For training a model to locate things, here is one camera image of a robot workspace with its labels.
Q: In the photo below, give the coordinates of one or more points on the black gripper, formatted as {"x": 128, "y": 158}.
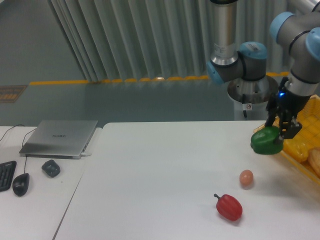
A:
{"x": 285, "y": 101}

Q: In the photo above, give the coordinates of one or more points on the green bell pepper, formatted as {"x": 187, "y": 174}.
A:
{"x": 263, "y": 141}

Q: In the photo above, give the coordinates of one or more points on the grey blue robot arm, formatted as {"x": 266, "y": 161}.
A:
{"x": 299, "y": 36}

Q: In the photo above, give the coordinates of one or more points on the yellow plastic basket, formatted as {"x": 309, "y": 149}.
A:
{"x": 309, "y": 117}

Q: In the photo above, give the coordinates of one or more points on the yellow bell pepper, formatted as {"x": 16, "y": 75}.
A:
{"x": 296, "y": 149}

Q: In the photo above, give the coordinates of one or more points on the red bell pepper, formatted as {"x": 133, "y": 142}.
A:
{"x": 229, "y": 207}

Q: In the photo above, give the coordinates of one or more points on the bread roll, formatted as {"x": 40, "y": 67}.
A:
{"x": 314, "y": 159}

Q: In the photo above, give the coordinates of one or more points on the brown egg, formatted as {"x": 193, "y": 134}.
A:
{"x": 246, "y": 179}

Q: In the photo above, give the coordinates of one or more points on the grey pleated curtain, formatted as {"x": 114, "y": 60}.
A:
{"x": 120, "y": 40}

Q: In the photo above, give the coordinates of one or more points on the silver closed laptop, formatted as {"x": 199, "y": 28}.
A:
{"x": 61, "y": 139}

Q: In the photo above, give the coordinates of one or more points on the small black device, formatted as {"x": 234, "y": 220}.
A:
{"x": 51, "y": 168}

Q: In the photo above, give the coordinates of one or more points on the black computer mouse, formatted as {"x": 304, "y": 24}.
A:
{"x": 20, "y": 184}

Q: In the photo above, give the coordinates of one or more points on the black keyboard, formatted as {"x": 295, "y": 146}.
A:
{"x": 7, "y": 170}

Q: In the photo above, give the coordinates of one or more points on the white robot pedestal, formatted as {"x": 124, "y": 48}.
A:
{"x": 250, "y": 98}

